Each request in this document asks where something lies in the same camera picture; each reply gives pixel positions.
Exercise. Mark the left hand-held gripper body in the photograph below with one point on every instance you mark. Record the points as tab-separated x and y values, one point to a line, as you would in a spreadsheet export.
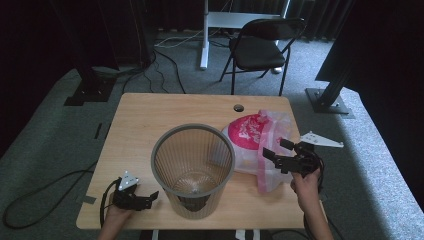
128	200

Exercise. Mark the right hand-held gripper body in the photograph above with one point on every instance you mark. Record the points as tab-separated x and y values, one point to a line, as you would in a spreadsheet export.
300	163

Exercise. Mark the translucent ribbed waste bin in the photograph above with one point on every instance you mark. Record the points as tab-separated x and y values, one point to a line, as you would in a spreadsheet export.
193	166

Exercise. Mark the person's left hand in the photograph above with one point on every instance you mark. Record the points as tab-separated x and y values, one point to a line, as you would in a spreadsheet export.
116	216

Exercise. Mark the person's right hand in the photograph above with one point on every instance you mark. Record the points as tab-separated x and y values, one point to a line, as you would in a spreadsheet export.
306	188

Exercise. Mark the pink crumpled wrapper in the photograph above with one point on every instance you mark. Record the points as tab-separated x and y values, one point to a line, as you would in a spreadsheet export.
248	133

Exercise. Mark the white table leg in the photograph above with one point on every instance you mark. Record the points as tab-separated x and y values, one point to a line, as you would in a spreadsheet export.
256	235
155	235

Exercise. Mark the grey tape piece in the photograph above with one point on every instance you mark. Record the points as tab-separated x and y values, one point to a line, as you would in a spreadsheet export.
88	199

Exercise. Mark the black floor tape strip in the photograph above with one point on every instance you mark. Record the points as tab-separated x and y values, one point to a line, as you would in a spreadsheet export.
98	131

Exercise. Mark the black folding chair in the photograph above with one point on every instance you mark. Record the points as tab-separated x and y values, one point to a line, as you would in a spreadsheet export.
258	53

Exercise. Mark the black stand with base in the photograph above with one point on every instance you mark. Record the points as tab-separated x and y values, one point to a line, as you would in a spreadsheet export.
90	91

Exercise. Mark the black metal post with base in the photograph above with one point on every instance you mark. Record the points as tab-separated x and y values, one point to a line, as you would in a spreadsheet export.
325	101

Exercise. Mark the white desk frame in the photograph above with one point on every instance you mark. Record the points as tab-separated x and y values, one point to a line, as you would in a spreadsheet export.
204	40

